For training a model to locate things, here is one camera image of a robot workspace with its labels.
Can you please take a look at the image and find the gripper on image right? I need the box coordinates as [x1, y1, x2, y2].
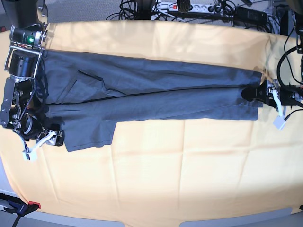
[241, 79, 293, 118]

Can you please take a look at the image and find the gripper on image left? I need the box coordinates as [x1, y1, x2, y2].
[20, 122, 64, 154]

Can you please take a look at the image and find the blue-grey T-shirt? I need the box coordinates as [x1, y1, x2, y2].
[43, 50, 262, 152]

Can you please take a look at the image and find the black arm on image left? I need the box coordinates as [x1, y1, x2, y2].
[0, 0, 64, 161]

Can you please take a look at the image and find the black arm on image right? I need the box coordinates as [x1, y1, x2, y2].
[241, 0, 303, 121]

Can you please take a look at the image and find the blue black bar clamp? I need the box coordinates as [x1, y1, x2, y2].
[0, 193, 41, 227]

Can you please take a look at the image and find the black power adapter brick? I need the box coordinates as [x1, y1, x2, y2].
[235, 7, 267, 26]

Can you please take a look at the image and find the yellow table cloth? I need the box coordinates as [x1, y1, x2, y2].
[0, 21, 303, 227]

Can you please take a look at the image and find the white power strip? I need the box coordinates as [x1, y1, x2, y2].
[156, 1, 232, 17]

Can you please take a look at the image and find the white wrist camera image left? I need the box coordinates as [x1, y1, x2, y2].
[22, 151, 37, 162]

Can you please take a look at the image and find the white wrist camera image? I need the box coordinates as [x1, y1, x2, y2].
[273, 116, 286, 130]
[22, 151, 37, 162]

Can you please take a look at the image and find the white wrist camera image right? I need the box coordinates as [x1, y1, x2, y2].
[273, 116, 286, 130]

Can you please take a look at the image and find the black cable bundle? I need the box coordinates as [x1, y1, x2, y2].
[106, 0, 280, 33]

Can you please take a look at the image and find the black robot base post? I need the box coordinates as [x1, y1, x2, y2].
[135, 0, 155, 20]

